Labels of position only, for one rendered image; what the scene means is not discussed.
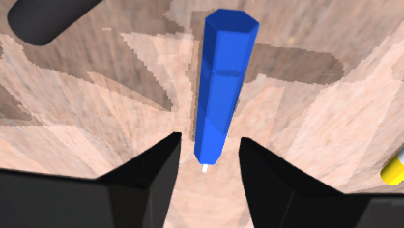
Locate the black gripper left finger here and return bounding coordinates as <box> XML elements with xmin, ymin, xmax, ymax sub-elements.
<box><xmin>0</xmin><ymin>132</ymin><xmax>182</xmax><ymax>228</ymax></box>

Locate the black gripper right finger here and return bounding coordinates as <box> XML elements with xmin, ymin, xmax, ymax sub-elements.
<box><xmin>239</xmin><ymin>137</ymin><xmax>404</xmax><ymax>228</ymax></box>

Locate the grey marker pen with blue cap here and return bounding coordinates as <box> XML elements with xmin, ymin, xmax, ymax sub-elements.
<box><xmin>7</xmin><ymin>0</ymin><xmax>103</xmax><ymax>46</ymax></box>

